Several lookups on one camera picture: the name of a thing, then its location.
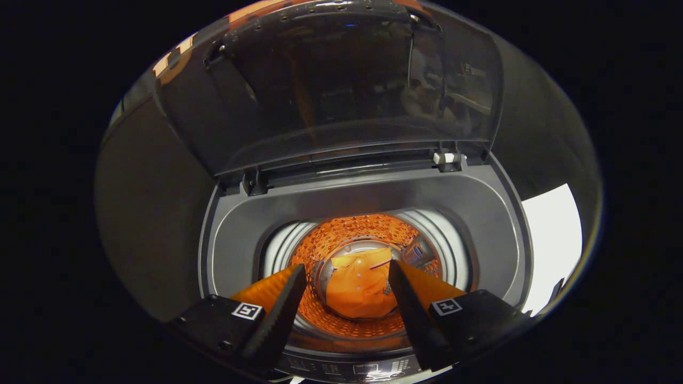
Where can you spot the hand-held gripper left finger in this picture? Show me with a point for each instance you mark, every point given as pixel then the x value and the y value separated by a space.
pixel 277 314

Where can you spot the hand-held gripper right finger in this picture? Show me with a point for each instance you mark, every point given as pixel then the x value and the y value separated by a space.
pixel 413 314

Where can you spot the yellow polo shirt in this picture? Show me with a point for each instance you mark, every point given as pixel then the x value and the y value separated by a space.
pixel 357 288

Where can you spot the dark washing machine lid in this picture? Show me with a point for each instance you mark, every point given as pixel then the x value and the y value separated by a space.
pixel 341 80

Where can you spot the white board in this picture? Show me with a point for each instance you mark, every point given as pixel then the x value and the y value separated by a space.
pixel 552 245

